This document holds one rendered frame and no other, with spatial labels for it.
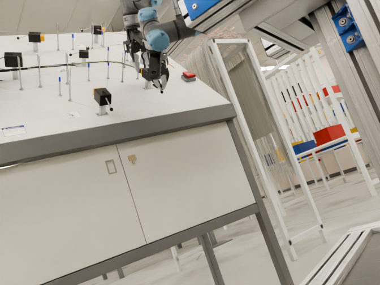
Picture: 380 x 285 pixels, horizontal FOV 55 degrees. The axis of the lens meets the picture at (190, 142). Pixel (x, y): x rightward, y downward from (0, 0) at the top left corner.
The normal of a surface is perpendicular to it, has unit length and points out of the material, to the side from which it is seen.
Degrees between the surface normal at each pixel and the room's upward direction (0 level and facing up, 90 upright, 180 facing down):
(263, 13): 90
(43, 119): 51
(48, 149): 90
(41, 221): 90
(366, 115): 90
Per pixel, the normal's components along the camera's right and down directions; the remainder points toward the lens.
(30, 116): 0.15, -0.83
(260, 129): -0.79, 0.17
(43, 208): 0.46, -0.31
